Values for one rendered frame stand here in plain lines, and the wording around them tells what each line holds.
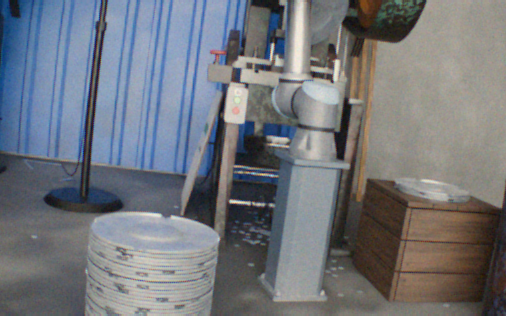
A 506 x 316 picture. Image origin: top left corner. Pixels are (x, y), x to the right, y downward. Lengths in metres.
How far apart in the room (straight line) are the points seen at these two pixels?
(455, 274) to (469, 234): 0.15
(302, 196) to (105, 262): 0.74
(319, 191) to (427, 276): 0.50
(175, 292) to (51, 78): 2.69
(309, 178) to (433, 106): 2.35
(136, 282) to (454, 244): 1.17
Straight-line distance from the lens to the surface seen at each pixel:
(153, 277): 1.15
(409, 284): 1.94
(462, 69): 4.05
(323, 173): 1.73
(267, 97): 2.25
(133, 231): 1.24
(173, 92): 3.60
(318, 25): 2.28
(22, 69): 3.77
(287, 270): 1.78
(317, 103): 1.72
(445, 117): 4.01
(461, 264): 2.01
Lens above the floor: 0.67
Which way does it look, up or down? 8 degrees down
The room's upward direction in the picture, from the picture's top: 7 degrees clockwise
